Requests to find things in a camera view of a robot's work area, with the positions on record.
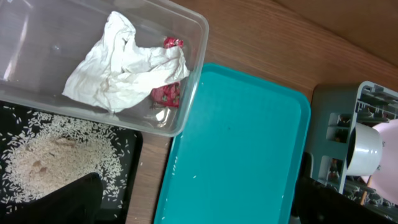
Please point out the white rice pile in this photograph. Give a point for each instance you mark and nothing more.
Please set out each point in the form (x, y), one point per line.
(62, 158)

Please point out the red snack wrapper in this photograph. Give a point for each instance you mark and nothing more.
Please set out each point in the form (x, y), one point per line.
(169, 95)

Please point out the grey dishwasher rack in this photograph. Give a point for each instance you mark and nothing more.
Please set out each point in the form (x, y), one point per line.
(335, 111)

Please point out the white napkin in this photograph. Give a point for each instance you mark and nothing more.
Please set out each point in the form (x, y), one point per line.
(116, 74)

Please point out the large pink plate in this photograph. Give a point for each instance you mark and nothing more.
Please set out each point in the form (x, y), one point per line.
(384, 180)

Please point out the black plastic tray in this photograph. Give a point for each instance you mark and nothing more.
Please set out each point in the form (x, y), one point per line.
(130, 149)

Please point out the grey rice bowl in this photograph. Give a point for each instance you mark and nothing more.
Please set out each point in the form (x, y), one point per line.
(365, 151)

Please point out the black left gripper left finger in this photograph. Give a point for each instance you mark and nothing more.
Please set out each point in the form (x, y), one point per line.
(77, 202)

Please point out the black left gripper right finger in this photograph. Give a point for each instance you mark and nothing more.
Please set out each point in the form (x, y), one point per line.
(315, 203)

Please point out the teal serving tray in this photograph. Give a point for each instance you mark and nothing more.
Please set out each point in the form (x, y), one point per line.
(238, 156)

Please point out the clear plastic waste bin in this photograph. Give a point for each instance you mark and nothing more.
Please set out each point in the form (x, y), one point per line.
(42, 42)

